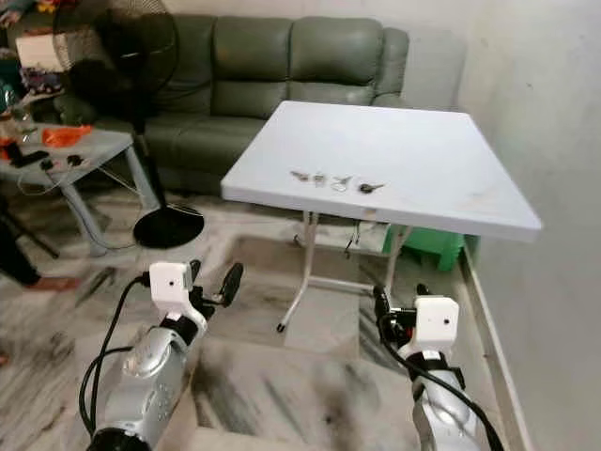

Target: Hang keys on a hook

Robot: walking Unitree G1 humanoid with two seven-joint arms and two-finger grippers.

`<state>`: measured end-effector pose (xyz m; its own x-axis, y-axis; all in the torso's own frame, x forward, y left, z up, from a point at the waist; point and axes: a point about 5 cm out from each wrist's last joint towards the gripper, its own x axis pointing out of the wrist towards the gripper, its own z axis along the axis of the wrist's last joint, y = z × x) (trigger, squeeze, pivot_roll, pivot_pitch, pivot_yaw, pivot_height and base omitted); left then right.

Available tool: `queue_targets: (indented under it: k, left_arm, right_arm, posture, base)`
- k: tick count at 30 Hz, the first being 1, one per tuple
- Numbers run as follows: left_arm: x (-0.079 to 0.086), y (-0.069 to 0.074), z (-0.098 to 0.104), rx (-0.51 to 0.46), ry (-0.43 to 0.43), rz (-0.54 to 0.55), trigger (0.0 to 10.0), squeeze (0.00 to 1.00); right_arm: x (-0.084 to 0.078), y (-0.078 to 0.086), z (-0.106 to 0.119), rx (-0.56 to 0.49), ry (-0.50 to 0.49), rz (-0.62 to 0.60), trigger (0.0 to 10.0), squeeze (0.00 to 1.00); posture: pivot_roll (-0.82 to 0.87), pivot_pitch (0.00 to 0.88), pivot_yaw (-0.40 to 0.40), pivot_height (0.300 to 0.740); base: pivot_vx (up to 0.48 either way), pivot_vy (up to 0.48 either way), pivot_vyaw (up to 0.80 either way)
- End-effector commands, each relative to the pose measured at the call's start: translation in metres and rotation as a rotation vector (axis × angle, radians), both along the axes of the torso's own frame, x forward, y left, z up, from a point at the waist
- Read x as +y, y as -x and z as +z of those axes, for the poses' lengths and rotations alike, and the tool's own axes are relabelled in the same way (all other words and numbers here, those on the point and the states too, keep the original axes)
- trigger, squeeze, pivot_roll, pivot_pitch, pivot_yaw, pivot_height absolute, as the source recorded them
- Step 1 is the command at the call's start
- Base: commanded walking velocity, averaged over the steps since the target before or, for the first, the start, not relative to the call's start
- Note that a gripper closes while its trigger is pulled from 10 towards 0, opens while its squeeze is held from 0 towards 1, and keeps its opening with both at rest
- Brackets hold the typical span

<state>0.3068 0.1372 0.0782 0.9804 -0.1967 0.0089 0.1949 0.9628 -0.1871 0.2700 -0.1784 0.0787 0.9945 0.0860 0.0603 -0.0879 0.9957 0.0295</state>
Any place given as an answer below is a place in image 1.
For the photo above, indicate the green plastic stool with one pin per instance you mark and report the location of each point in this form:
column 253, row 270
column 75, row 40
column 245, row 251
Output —
column 427, row 246

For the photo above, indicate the black headed key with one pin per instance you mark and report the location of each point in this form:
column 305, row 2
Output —
column 371, row 188

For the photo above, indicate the silver key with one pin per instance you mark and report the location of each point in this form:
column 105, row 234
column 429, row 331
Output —
column 300, row 176

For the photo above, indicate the white folding table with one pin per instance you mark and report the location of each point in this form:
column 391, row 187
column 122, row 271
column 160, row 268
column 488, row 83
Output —
column 413, row 150

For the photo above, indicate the person leg with bare foot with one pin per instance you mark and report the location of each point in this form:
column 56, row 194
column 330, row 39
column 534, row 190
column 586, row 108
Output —
column 14, row 252

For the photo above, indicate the grey side table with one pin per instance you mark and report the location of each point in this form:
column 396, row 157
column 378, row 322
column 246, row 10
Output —
column 105, row 147

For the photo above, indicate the small black round object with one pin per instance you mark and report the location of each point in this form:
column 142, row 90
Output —
column 75, row 160

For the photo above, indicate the orange cloth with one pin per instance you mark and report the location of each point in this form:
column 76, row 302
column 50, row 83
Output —
column 68, row 136

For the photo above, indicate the black remote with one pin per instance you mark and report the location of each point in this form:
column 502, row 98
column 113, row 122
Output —
column 30, row 158

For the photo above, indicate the green leather sofa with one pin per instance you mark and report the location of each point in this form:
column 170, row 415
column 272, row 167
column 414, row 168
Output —
column 338, row 56

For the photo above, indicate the purple toy car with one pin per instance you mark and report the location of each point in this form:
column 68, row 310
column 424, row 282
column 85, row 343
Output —
column 42, row 80

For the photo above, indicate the cardboard box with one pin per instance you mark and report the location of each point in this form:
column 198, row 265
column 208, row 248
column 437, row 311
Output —
column 38, row 49

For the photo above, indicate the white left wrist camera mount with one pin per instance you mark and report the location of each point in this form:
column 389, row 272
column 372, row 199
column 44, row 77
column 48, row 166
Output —
column 174, row 282

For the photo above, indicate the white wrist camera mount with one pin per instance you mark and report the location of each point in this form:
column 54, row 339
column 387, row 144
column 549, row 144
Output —
column 432, row 324
column 174, row 282

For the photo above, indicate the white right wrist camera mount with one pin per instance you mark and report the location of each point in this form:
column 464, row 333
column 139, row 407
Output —
column 432, row 324

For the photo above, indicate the black pedestal fan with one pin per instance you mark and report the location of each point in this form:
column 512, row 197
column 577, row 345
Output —
column 169, row 226

